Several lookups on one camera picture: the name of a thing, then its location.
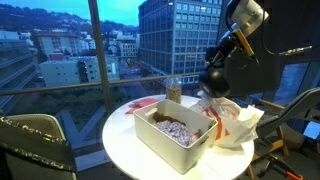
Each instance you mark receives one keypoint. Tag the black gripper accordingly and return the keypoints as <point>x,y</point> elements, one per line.
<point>226,46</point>

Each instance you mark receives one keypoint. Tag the white plastic organization bin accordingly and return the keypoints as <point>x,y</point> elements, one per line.
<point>160,143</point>

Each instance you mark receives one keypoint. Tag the clear plastic jar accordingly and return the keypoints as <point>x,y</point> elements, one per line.
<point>174,93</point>

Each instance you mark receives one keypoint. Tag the white plastic bag red logo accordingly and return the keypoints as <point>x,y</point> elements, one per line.
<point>233,123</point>

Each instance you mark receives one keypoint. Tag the orange plush toy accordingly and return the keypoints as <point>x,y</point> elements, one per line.
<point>196,135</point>

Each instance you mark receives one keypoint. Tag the purple white patterned cloth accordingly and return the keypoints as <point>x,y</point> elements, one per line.
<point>175,131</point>

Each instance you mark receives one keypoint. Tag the red paper napkin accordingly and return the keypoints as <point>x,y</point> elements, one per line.
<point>143,102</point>

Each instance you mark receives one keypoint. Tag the wooden armchair grey seat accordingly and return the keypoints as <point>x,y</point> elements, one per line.
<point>293,106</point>

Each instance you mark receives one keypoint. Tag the horizontal window handrail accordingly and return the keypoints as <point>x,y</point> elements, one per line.
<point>50,88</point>

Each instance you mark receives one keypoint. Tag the grey upholstered chair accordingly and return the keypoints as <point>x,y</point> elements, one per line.
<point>33,125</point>

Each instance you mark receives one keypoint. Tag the yellow wrist camera mount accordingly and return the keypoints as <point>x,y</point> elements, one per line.
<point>245,45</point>

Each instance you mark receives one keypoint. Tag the dark window frame post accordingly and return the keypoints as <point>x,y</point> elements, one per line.
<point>100,50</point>

